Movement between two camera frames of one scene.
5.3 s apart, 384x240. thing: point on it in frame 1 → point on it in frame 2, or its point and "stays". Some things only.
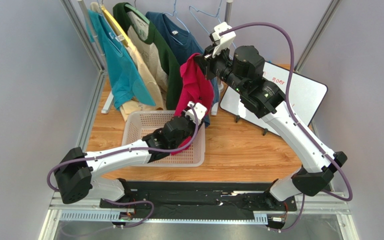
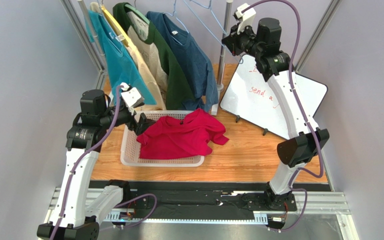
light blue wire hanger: (208, 14) → (210, 28)
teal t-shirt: (128, 85) stays
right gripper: (208, 66) → (231, 43)
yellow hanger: (113, 21) stays
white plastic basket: (138, 124) stays
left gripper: (183, 113) → (143, 123)
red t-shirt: (197, 85) → (181, 137)
